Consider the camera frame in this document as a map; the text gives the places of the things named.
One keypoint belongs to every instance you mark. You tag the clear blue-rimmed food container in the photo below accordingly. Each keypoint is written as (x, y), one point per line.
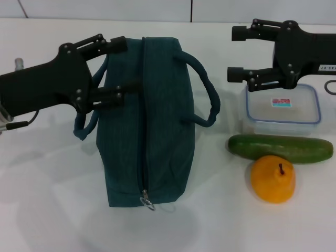
(283, 115)

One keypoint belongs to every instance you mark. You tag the dark teal insulated lunch bag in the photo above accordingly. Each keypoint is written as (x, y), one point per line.
(157, 126)

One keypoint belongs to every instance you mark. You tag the green cucumber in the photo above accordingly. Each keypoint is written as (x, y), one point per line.
(278, 148)

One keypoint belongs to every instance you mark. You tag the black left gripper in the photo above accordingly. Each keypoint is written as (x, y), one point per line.
(52, 84)

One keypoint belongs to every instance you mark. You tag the orange pear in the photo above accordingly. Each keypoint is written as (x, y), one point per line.
(270, 181)

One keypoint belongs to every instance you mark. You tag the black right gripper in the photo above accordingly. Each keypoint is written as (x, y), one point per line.
(304, 55)

